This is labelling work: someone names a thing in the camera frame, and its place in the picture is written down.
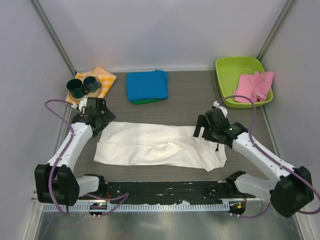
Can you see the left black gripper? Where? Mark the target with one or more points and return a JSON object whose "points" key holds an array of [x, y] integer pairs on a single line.
{"points": [[108, 117]]}

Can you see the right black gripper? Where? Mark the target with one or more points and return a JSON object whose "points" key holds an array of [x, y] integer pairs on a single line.
{"points": [[202, 121]]}

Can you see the white printed t-shirt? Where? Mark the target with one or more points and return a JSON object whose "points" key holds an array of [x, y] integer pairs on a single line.
{"points": [[144, 144]]}

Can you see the green plastic basin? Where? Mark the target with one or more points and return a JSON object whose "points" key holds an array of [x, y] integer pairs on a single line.
{"points": [[229, 70]]}

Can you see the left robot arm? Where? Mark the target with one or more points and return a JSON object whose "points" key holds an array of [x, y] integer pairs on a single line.
{"points": [[67, 162]]}

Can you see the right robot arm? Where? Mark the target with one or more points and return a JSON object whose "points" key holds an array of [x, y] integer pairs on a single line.
{"points": [[287, 188]]}

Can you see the beige ceramic plate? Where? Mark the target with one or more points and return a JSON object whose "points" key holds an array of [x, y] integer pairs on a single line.
{"points": [[89, 94]]}

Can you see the dark blue mug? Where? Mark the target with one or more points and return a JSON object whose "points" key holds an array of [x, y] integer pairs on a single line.
{"points": [[92, 84]]}

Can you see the dark green mug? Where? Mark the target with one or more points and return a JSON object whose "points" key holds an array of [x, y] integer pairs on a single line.
{"points": [[76, 88]]}

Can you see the orange checkered cloth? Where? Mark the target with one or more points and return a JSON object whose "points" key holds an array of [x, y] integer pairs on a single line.
{"points": [[107, 79]]}

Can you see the folded green t-shirt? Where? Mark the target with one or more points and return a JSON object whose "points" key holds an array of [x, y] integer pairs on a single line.
{"points": [[146, 101]]}

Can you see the pink t-shirt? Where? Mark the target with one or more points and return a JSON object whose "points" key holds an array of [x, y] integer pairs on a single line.
{"points": [[255, 87]]}

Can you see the folded blue t-shirt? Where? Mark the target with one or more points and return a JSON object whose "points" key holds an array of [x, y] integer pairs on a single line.
{"points": [[147, 85]]}

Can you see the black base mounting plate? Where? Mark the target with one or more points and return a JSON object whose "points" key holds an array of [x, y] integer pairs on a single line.
{"points": [[173, 192]]}

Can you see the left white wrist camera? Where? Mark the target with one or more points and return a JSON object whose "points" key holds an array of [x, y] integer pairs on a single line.
{"points": [[80, 106]]}

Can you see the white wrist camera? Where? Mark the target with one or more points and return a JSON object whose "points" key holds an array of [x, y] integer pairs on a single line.
{"points": [[80, 106], [216, 105]]}

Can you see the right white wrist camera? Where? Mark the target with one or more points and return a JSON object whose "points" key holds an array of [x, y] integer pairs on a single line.
{"points": [[216, 105]]}

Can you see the white slotted cable duct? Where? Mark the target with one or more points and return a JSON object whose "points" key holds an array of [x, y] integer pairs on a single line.
{"points": [[183, 207]]}

